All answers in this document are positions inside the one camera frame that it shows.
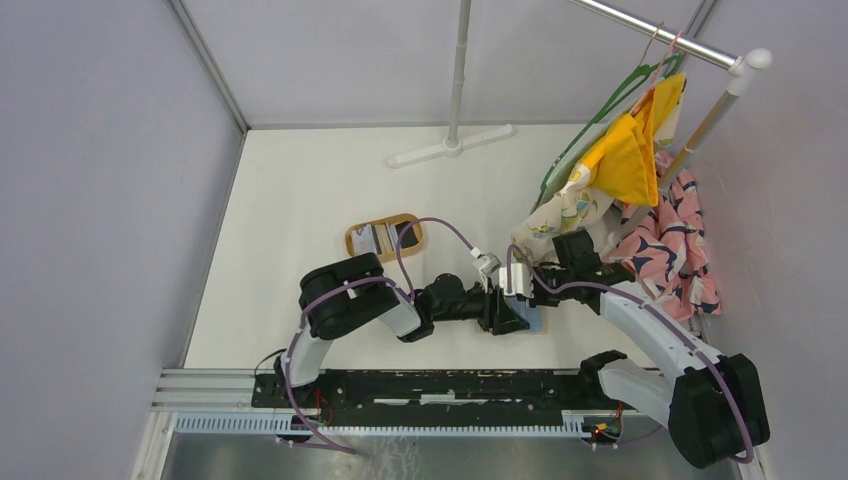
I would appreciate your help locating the white clothes rack stand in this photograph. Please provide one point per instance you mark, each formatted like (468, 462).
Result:
(453, 145)

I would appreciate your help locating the pink patterned garment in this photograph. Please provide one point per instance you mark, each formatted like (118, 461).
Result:
(666, 253)

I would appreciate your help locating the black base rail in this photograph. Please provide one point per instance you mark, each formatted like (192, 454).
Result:
(438, 398)

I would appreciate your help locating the yellow garment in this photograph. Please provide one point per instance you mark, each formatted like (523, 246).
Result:
(621, 162)

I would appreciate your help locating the white printed garment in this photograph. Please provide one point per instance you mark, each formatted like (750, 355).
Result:
(576, 205)

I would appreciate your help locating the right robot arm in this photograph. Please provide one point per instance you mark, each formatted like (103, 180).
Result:
(710, 403)

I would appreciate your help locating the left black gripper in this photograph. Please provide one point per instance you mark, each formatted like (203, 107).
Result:
(497, 315)

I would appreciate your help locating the light blue card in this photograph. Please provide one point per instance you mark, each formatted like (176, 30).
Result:
(532, 316)

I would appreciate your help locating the wooden rack pole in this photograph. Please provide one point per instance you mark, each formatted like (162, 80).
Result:
(711, 120)

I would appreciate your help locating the pink clothes hanger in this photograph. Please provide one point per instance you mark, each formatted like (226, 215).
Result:
(655, 76)

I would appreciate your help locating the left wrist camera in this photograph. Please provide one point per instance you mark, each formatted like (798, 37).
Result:
(487, 264)

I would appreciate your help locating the wooden card tray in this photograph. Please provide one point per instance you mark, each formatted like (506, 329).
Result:
(512, 320)

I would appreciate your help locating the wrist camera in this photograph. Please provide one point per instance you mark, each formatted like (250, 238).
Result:
(487, 264)
(515, 279)

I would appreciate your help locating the metal hanging rod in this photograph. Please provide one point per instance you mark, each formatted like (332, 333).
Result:
(758, 59)

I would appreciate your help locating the cards in holder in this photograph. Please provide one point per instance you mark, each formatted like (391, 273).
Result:
(381, 238)

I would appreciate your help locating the tan oval card holder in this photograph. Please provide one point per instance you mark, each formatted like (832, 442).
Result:
(393, 219)

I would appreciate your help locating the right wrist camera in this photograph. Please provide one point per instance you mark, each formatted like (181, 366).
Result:
(515, 279)

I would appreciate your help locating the green clothes hanger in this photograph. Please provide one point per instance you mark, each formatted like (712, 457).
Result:
(635, 82)

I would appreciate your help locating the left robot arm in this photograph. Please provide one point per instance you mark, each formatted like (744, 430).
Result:
(339, 298)

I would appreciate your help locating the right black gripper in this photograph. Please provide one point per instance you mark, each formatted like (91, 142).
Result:
(538, 300)

